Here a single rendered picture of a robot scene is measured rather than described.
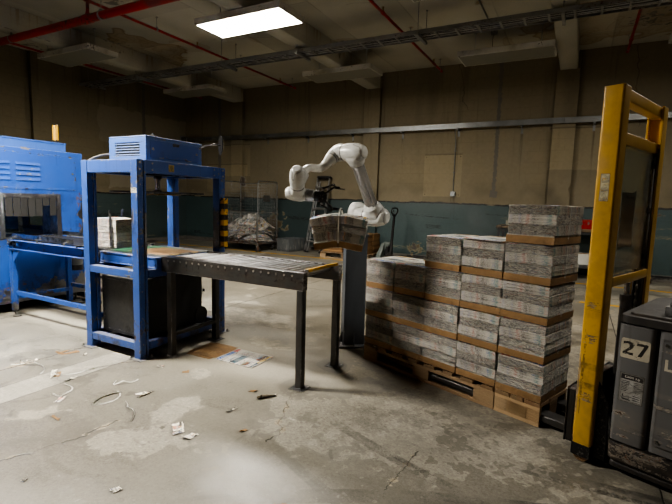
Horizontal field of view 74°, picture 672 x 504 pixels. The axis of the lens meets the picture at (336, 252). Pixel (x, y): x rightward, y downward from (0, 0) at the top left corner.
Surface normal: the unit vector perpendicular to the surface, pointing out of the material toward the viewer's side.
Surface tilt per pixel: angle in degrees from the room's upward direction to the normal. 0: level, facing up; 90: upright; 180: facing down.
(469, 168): 90
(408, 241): 90
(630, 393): 90
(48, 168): 90
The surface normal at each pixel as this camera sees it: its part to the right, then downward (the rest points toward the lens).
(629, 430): -0.75, 0.05
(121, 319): -0.48, 0.08
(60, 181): 0.88, 0.08
